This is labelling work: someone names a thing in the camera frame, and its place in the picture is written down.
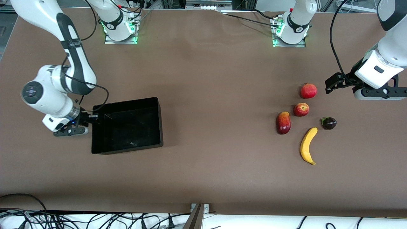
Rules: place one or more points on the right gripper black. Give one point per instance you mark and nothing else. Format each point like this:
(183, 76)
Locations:
(83, 118)

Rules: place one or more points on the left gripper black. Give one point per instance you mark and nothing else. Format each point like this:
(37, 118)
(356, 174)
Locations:
(348, 78)

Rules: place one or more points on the black rectangular plastic box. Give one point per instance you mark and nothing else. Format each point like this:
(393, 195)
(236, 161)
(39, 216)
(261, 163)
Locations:
(127, 127)

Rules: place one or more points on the yellow banana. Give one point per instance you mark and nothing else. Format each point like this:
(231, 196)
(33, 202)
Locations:
(306, 146)

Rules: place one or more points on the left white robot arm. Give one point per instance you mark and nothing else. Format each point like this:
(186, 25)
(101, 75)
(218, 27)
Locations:
(391, 47)

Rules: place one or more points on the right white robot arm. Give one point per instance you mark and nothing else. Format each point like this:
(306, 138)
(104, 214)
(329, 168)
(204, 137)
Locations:
(51, 95)

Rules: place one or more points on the black equipment box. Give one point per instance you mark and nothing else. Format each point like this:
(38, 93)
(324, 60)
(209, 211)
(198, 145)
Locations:
(243, 4)

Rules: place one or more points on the red pomegranate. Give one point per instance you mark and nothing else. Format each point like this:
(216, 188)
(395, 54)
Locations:
(308, 91)

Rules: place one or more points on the dark purple round fruit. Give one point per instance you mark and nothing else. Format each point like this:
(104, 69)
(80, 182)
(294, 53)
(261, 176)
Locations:
(329, 123)

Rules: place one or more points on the red apple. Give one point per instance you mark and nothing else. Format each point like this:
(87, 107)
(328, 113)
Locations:
(300, 109)

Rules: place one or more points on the red yellow mango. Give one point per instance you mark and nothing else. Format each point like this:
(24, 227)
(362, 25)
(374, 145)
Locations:
(283, 123)

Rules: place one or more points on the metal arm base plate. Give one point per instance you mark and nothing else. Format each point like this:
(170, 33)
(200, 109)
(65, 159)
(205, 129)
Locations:
(299, 45)
(109, 41)

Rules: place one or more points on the dark camera pole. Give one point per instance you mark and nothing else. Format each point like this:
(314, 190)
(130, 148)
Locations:
(194, 220)

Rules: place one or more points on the metal clamp bracket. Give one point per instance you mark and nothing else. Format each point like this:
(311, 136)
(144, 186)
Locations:
(206, 207)

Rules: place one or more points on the aluminium frame rail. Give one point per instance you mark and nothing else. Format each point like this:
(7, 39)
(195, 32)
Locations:
(208, 2)

